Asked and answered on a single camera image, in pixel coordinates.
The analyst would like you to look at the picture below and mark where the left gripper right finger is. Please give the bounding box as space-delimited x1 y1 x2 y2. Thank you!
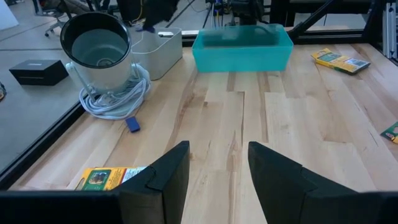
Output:
248 141 318 224

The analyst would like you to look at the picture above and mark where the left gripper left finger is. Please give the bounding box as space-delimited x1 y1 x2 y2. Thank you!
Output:
117 140 191 224

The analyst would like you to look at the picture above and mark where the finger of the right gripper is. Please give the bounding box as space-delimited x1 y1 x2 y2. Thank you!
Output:
150 0 181 31
143 0 165 30

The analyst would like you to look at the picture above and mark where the yellow green card box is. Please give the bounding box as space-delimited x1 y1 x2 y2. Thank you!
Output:
310 47 371 75
74 166 149 192

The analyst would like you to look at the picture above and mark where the yellow Crayola crayon box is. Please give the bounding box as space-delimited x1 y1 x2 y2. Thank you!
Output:
379 121 398 144

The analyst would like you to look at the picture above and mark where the white plastic bin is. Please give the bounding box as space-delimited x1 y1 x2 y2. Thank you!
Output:
131 27 183 81

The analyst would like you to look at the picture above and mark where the white spotlight lamp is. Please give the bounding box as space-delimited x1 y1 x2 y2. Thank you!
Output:
60 11 134 94

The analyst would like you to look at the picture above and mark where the translucent teal green bin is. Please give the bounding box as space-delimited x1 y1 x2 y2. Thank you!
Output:
192 24 295 73

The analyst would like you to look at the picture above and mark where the black office chair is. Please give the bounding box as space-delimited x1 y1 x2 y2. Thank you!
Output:
32 0 68 37

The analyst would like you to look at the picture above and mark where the black rectangular box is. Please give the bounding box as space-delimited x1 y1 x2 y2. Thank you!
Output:
8 58 69 86

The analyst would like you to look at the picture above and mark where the white coiled lamp cable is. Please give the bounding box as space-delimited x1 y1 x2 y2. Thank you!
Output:
78 63 152 121

